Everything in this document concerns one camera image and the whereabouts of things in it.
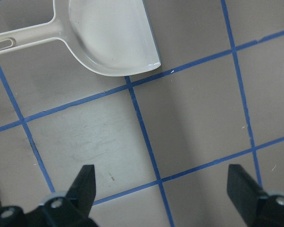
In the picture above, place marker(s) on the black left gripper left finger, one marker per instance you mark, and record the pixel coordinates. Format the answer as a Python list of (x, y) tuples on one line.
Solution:
[(69, 210)]

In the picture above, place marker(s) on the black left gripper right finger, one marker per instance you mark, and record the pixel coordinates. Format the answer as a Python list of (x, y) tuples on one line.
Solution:
[(256, 207)]

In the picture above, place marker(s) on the beige plastic dustpan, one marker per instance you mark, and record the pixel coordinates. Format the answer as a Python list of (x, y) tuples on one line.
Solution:
[(109, 37)]

